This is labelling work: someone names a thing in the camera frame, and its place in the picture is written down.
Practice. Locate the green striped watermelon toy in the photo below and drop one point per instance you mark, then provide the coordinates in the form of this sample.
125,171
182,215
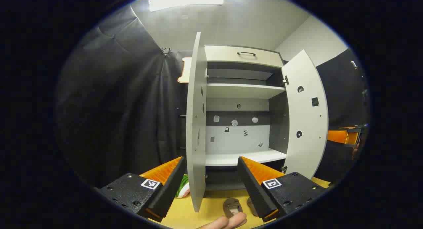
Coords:
182,187

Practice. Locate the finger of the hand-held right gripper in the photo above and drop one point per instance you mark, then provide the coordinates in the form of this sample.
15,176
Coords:
340,135

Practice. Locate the white shoe cabinet door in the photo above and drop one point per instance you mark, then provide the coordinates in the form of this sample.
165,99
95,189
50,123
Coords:
307,123
196,123

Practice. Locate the brown fuzzy shoe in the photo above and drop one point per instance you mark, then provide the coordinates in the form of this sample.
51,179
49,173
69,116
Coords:
228,202
251,204

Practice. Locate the white cabinet drawer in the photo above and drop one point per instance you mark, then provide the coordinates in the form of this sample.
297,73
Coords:
224,55

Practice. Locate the white shoe cabinet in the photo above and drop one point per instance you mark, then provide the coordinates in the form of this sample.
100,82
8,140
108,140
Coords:
238,90

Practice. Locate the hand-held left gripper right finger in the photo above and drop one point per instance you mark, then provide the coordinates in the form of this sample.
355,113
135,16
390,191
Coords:
254,192

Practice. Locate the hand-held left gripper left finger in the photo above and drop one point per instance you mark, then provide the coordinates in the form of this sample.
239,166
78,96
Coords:
168,192

